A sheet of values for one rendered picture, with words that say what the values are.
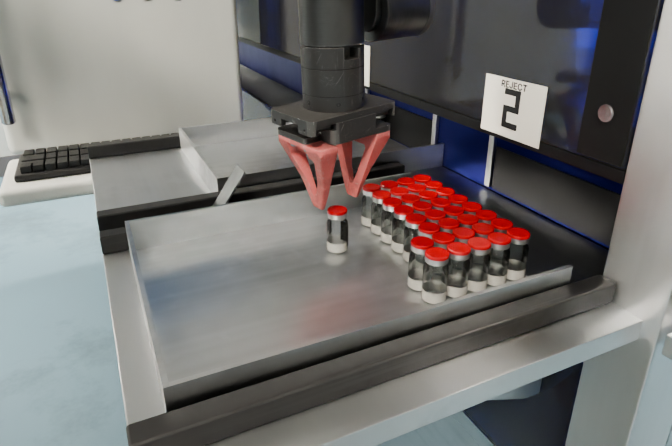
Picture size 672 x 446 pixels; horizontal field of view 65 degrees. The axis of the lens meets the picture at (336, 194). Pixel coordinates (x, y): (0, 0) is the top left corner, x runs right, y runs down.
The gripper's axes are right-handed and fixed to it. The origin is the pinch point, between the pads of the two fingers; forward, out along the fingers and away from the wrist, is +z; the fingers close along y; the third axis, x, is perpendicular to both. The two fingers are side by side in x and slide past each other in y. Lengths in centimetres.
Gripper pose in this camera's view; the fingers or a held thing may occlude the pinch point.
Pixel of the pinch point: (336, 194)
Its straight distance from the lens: 52.8
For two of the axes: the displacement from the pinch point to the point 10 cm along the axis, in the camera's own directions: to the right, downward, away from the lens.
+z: 0.2, 9.1, 4.1
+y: 7.7, -2.8, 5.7
